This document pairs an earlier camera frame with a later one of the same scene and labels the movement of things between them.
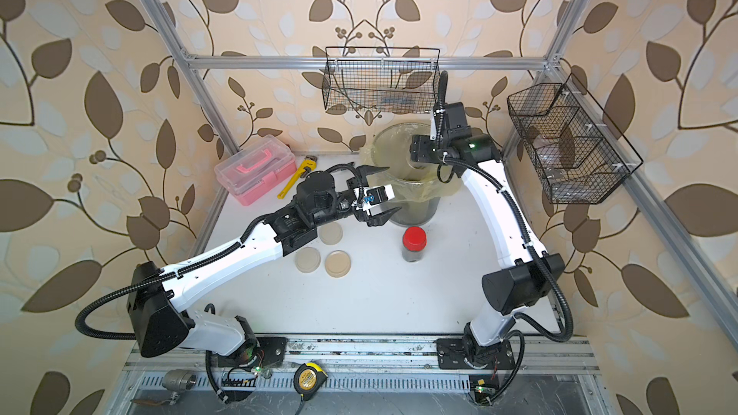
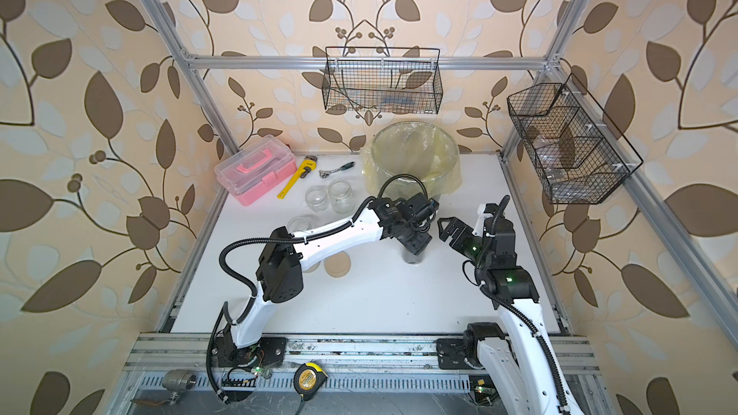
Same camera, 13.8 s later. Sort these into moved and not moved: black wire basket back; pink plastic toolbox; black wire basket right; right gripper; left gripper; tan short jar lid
Moved: left gripper; right gripper
Not moved: black wire basket right; black wire basket back; tan short jar lid; pink plastic toolbox
